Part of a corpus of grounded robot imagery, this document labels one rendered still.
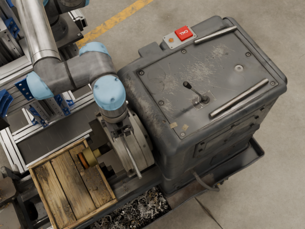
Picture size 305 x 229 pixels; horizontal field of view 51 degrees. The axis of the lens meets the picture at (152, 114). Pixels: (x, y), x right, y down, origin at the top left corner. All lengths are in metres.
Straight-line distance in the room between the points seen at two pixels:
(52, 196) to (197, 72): 0.87
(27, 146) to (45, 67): 1.68
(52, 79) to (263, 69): 0.87
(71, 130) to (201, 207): 1.10
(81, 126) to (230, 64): 1.38
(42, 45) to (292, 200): 2.10
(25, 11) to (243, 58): 0.85
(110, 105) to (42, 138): 1.73
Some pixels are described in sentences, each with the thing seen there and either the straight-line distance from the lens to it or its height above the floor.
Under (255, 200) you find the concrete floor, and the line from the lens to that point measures 2.50.
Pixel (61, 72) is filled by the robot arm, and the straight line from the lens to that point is 0.84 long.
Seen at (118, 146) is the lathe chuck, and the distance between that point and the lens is 1.24.
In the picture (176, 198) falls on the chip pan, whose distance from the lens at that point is 1.87.
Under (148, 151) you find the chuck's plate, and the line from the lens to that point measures 1.28.
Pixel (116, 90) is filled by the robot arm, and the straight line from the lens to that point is 0.77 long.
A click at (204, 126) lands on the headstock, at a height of 1.26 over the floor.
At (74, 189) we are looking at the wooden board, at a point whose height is 0.88.
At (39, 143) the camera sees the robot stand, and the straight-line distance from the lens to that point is 2.48.
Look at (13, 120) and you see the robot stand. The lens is 2.64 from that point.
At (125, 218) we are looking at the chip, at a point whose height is 0.60.
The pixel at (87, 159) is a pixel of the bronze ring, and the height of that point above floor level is 1.12.
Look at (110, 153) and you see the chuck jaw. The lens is 1.36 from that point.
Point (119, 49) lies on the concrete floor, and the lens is 2.99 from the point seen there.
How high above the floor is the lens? 2.37
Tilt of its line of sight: 65 degrees down
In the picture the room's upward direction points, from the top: 5 degrees counter-clockwise
